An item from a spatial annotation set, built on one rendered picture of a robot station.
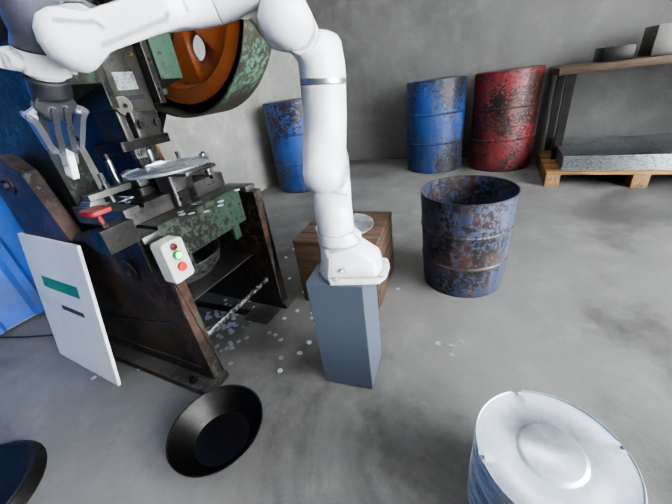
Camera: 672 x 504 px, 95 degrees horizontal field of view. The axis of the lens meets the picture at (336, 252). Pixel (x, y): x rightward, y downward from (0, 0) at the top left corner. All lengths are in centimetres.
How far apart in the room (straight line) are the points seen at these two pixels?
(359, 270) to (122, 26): 74
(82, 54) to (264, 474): 109
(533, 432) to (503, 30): 368
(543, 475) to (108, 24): 117
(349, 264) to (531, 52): 345
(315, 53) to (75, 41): 43
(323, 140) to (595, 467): 89
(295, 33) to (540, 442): 98
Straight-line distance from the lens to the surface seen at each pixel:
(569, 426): 95
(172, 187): 126
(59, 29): 79
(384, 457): 110
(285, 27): 74
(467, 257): 149
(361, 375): 118
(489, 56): 406
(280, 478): 112
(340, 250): 90
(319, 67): 80
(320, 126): 80
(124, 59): 136
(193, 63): 162
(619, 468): 93
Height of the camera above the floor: 98
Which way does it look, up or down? 28 degrees down
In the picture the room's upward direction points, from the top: 8 degrees counter-clockwise
